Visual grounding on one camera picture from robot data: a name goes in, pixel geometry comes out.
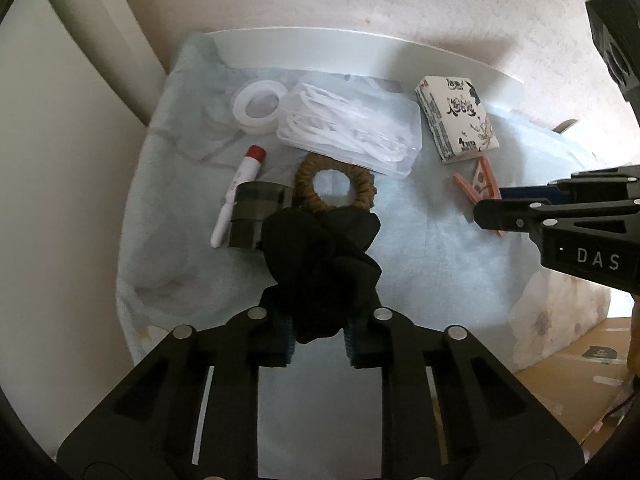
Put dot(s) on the clear tape roll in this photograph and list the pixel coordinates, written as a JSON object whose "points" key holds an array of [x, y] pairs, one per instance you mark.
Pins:
{"points": [[250, 110]]}

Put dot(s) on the clear plastic box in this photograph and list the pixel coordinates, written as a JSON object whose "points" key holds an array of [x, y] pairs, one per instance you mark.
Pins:
{"points": [[350, 125]]}

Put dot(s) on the white table edge rail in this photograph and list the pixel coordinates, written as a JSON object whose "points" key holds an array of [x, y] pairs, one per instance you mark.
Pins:
{"points": [[350, 52]]}

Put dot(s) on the white wardrobe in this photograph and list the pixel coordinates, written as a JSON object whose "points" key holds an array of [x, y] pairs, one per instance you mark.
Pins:
{"points": [[60, 160]]}

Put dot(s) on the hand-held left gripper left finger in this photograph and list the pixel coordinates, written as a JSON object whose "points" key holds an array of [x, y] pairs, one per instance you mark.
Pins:
{"points": [[280, 345]]}

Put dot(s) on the dark tape roll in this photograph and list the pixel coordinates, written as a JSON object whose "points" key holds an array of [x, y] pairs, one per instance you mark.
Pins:
{"points": [[255, 210]]}

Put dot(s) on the black scrunchie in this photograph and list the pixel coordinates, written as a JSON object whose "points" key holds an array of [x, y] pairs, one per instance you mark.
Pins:
{"points": [[325, 270]]}

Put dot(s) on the printed white tissue pack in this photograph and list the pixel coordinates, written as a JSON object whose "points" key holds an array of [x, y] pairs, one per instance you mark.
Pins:
{"points": [[457, 115]]}

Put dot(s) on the white pen with red cap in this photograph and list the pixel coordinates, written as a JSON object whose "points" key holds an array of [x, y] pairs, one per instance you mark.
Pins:
{"points": [[240, 180]]}

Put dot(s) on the cardboard box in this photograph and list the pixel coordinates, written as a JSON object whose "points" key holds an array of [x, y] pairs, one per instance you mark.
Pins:
{"points": [[575, 385]]}

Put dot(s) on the black box with round holes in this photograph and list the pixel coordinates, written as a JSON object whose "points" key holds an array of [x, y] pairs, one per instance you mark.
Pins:
{"points": [[617, 45]]}

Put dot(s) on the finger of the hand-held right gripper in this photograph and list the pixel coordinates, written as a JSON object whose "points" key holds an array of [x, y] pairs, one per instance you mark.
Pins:
{"points": [[505, 215], [525, 192]]}

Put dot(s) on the pink clothes peg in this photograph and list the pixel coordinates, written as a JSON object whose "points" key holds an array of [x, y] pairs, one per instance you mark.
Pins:
{"points": [[465, 187], [487, 177]]}

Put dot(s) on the brown scrunchie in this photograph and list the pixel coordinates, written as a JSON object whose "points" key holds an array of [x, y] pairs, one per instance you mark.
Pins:
{"points": [[305, 180]]}

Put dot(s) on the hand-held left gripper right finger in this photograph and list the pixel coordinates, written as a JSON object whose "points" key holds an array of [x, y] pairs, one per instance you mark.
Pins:
{"points": [[360, 347]]}

